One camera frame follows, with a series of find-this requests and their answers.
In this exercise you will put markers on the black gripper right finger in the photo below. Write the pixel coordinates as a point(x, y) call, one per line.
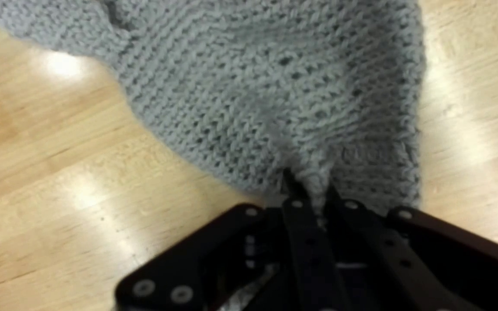
point(409, 259)

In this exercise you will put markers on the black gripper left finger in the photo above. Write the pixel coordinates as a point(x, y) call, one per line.
point(306, 252)

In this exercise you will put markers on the grey knitted cloth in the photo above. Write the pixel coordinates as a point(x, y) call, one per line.
point(259, 87)

